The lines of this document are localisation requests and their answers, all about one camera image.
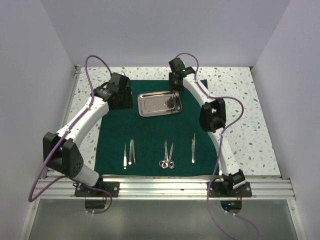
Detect steel instrument tray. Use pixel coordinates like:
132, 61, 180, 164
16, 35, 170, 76
137, 91, 183, 118

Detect steel scalpel handle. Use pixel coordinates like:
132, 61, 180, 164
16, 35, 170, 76
191, 139, 195, 159
191, 133, 196, 164

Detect steel forceps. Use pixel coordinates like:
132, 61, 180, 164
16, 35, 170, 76
158, 139, 173, 169

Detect steel scissors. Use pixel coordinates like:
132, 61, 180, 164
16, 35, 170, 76
161, 142, 175, 169
160, 143, 175, 169

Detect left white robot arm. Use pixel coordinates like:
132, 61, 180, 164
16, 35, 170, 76
43, 72, 133, 197

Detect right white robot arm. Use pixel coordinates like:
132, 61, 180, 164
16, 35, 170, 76
168, 57, 246, 197

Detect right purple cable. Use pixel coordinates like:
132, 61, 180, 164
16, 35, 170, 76
204, 52, 260, 240

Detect aluminium left side rail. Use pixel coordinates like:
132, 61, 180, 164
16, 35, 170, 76
39, 65, 82, 179

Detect aluminium rail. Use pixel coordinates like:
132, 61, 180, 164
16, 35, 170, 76
34, 175, 296, 200
39, 65, 82, 179

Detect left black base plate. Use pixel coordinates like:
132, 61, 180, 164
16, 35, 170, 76
72, 181, 120, 198

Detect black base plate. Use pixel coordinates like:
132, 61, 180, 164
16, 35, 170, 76
72, 181, 120, 198
208, 180, 253, 198

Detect aluminium front rail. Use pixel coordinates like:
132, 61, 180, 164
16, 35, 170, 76
34, 175, 296, 200

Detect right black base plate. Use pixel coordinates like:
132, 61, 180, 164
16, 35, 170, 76
208, 180, 253, 198

